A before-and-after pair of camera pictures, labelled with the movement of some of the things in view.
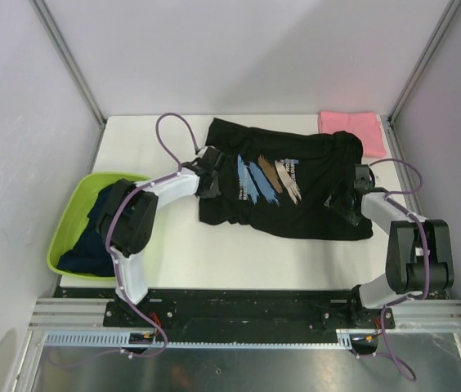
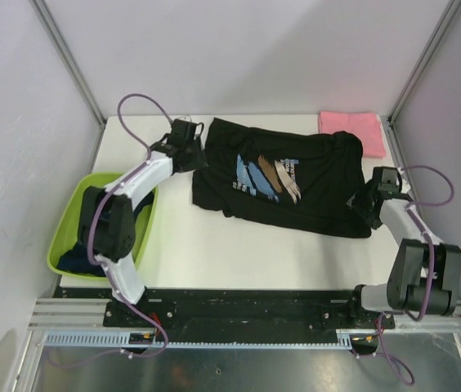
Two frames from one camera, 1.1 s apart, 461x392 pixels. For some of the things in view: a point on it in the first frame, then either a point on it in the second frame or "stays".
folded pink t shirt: (365, 125) stays
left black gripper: (212, 192) to (200, 161)
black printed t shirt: (278, 183) stays
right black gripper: (353, 216) to (361, 196)
